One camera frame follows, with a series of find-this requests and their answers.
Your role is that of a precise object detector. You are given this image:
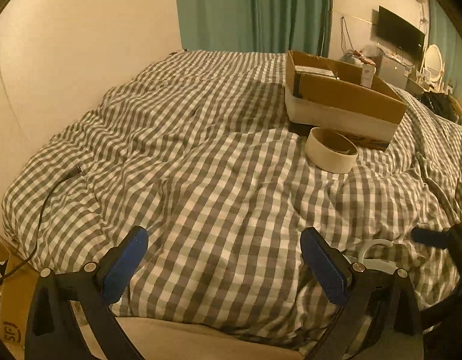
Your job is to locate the brown cardboard box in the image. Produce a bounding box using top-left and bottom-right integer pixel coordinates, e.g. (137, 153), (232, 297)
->
(284, 50), (407, 151)

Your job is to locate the grey mini fridge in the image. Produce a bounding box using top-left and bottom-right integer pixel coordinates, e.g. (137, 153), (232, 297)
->
(376, 52), (409, 89)

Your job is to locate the white tape roll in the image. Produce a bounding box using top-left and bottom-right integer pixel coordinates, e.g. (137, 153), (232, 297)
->
(304, 127), (358, 174)

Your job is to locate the teal curtain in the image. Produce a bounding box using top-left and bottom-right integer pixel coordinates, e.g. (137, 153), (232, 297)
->
(176, 0), (332, 56)
(428, 0), (462, 89)

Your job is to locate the white purple cream tube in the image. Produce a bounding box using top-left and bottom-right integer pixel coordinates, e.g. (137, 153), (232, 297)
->
(360, 63), (376, 89)

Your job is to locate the floor cardboard box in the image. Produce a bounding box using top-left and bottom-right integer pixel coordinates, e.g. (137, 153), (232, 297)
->
(0, 236), (39, 348)

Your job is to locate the oval white vanity mirror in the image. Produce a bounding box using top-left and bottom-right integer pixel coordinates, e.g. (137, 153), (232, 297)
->
(422, 44), (445, 83)

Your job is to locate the black wall television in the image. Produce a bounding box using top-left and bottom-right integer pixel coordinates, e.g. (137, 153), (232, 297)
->
(376, 6), (425, 60)

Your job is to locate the black bag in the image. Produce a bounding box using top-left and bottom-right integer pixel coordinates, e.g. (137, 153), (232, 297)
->
(417, 92), (462, 125)

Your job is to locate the black charging cable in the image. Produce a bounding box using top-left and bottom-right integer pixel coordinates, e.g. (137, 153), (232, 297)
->
(0, 164), (84, 282)

